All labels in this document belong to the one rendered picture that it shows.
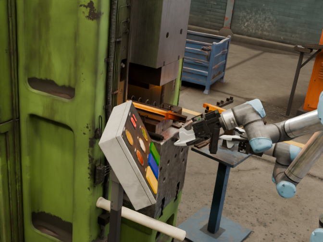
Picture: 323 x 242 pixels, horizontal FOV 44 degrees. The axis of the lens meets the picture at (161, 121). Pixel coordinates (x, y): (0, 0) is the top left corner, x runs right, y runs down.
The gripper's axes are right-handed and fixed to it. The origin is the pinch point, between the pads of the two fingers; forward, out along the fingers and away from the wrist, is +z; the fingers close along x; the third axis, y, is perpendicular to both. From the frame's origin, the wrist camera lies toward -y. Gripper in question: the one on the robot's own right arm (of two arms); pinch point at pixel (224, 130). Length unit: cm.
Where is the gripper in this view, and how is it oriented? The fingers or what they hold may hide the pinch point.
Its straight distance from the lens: 193.1
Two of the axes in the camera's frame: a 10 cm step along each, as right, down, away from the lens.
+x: 4.5, -3.0, 8.4
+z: -8.9, -2.5, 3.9
